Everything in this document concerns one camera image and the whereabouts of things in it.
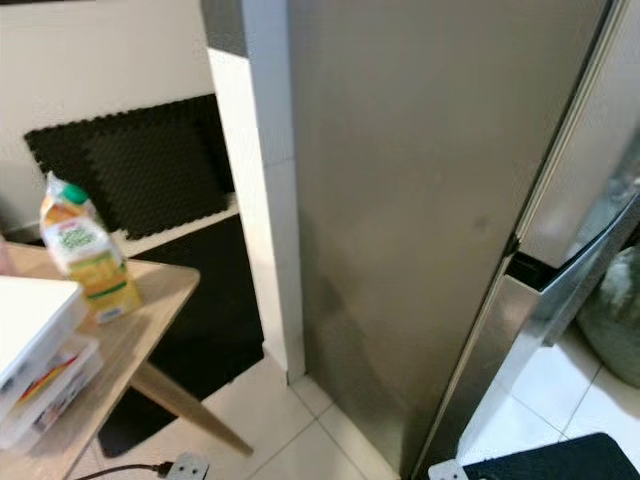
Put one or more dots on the grey-green plastic bag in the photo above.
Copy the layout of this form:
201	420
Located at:
615	320

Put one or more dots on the clear food container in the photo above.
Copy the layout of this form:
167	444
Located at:
60	385

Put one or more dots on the light wooden table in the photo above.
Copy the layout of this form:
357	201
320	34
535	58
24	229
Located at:
160	300

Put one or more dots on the orange juice carton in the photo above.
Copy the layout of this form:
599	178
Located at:
90	250

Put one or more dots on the black foam wall panel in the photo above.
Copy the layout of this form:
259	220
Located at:
150	160

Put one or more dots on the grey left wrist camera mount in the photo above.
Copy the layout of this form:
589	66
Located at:
190	467

